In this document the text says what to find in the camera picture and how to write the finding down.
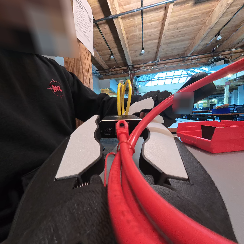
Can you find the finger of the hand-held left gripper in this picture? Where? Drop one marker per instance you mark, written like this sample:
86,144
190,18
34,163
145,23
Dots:
141,104
159,119

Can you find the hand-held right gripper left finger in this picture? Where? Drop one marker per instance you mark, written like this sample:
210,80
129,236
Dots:
80,148

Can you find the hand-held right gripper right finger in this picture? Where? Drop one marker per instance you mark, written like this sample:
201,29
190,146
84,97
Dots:
164,152

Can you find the black ethernet switch box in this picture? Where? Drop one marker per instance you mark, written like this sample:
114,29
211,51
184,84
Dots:
108,123

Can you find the person's left forearm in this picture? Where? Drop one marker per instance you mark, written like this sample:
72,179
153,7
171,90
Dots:
106,103

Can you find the ceiling projector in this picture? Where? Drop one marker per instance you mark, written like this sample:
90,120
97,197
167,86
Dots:
217,63

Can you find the blue storage bin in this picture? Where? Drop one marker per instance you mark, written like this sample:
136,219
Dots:
221,111

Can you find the red plastic bin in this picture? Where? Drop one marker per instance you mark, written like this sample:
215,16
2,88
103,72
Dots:
225,141

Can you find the person in black sweatshirt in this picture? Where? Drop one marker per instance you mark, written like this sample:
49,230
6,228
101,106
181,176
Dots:
28,114

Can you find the white paper sheet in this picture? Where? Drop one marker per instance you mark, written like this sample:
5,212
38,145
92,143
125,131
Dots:
83,24

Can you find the wooden post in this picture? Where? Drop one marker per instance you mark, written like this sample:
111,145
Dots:
83,66

